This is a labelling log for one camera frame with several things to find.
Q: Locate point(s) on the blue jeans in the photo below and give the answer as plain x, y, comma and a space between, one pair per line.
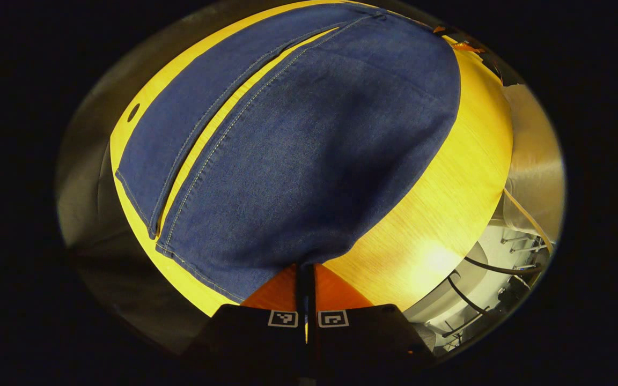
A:
314, 150

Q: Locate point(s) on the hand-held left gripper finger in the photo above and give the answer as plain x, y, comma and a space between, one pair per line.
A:
312, 300
302, 300

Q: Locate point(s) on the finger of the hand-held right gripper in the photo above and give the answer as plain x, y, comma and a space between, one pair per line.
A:
440, 29
469, 47

